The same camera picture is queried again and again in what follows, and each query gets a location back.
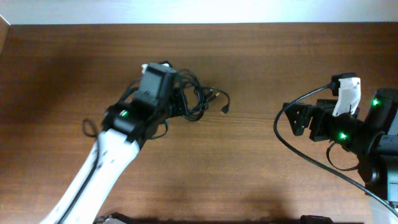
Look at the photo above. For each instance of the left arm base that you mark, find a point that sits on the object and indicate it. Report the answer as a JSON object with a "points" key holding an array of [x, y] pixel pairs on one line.
{"points": [[114, 218]]}

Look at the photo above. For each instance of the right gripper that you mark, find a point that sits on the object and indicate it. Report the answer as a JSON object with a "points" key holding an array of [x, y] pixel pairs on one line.
{"points": [[323, 112]]}

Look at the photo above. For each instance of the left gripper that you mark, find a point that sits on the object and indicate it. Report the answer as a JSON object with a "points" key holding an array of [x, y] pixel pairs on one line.
{"points": [[180, 96]]}

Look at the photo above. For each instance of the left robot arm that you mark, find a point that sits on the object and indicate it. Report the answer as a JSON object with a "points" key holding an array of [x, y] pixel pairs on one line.
{"points": [[126, 128]]}

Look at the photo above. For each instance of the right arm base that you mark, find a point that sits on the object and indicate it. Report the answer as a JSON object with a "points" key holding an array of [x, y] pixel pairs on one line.
{"points": [[312, 219]]}

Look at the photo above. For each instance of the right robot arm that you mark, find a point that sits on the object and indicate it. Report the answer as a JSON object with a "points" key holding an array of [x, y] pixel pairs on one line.
{"points": [[373, 141]]}

